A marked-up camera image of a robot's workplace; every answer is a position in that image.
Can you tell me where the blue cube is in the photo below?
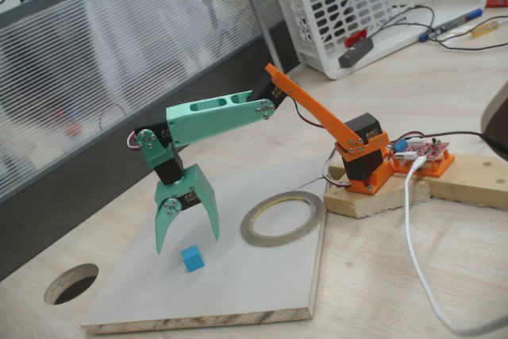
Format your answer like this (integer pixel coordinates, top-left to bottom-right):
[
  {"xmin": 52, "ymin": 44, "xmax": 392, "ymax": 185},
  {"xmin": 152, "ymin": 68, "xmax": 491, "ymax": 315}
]
[{"xmin": 181, "ymin": 246, "xmax": 206, "ymax": 273}]

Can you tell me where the white chipboard panel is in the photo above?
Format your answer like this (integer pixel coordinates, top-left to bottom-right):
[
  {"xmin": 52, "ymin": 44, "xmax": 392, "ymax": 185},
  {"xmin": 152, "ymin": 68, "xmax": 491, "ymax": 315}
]
[{"xmin": 81, "ymin": 154, "xmax": 330, "ymax": 335}]

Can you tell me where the grey frosted desk partition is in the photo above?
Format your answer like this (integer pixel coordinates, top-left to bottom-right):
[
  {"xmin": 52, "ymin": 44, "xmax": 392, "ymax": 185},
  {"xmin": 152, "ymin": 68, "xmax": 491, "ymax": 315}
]
[{"xmin": 0, "ymin": 0, "xmax": 301, "ymax": 283}]

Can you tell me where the wooden base block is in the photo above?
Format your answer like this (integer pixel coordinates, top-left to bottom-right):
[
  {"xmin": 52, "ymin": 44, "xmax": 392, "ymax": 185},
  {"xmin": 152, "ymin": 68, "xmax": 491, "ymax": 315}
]
[{"xmin": 323, "ymin": 162, "xmax": 433, "ymax": 220}]

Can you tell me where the black power adapter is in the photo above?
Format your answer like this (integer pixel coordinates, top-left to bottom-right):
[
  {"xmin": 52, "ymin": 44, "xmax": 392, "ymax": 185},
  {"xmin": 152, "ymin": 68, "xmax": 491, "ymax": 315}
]
[{"xmin": 337, "ymin": 37, "xmax": 375, "ymax": 69}]

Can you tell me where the red clip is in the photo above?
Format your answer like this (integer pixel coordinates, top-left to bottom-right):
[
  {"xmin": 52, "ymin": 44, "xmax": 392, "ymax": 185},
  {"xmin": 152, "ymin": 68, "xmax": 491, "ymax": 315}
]
[{"xmin": 343, "ymin": 29, "xmax": 368, "ymax": 48}]

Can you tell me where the red circuit board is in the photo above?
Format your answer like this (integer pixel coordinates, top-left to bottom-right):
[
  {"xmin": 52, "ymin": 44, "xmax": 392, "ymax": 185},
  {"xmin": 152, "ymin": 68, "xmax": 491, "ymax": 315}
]
[{"xmin": 391, "ymin": 138, "xmax": 452, "ymax": 165}]

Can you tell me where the orange circuit board holder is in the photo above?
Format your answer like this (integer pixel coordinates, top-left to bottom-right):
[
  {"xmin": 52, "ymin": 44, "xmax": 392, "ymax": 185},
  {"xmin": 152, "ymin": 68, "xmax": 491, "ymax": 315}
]
[{"xmin": 391, "ymin": 148, "xmax": 456, "ymax": 178}]

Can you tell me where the long wooden plank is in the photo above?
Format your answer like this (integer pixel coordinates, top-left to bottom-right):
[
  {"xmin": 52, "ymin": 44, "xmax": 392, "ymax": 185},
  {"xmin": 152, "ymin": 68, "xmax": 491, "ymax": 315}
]
[{"xmin": 428, "ymin": 152, "xmax": 508, "ymax": 211}]

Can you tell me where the blue marker pen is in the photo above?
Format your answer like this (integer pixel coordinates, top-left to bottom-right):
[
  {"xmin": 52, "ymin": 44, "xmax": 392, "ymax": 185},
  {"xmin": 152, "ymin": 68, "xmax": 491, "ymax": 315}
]
[{"xmin": 419, "ymin": 8, "xmax": 484, "ymax": 42}]

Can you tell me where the grey rounded object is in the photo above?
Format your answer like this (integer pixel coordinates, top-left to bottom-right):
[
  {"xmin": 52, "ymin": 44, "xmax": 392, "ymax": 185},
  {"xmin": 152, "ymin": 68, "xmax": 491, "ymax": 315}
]
[{"xmin": 479, "ymin": 80, "xmax": 508, "ymax": 145}]

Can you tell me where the grey ring of tape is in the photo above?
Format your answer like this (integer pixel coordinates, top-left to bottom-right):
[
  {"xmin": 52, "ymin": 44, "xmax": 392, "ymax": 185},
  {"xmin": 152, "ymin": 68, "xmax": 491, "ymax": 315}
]
[{"xmin": 240, "ymin": 191, "xmax": 325, "ymax": 248}]

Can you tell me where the white usb cable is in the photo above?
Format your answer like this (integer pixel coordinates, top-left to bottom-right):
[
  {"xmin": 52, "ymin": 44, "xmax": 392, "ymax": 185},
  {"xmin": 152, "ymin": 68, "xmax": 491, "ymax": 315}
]
[{"xmin": 403, "ymin": 156, "xmax": 508, "ymax": 337}]

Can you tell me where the thin black looped cable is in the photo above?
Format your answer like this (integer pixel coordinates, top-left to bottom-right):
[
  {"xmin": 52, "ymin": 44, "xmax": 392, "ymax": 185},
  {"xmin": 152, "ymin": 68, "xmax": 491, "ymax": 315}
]
[{"xmin": 371, "ymin": 4, "xmax": 436, "ymax": 40}]

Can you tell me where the thick black cable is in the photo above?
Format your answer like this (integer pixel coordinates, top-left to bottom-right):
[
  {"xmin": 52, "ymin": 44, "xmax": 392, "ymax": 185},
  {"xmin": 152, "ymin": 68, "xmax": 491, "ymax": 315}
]
[{"xmin": 391, "ymin": 130, "xmax": 508, "ymax": 156}]

